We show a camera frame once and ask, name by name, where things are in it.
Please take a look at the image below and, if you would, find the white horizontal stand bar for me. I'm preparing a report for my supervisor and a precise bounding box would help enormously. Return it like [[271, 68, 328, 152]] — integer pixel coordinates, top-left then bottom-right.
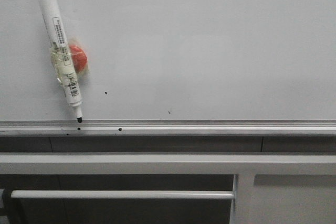
[[10, 190, 235, 200]]

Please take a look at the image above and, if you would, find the white whiteboard marker pen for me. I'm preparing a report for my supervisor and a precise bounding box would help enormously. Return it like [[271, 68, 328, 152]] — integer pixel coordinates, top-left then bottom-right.
[[38, 0, 83, 123]]

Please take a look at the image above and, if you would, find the red round magnet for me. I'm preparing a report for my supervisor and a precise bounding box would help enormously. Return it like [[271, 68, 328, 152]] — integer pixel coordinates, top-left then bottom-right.
[[69, 45, 88, 73]]

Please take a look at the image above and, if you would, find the aluminium whiteboard tray rail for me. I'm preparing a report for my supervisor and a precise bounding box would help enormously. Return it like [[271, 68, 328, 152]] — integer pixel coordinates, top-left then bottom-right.
[[1, 120, 335, 136]]

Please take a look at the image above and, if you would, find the white whiteboard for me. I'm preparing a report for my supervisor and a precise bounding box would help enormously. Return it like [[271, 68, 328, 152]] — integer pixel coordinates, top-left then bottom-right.
[[1, 0, 335, 121]]

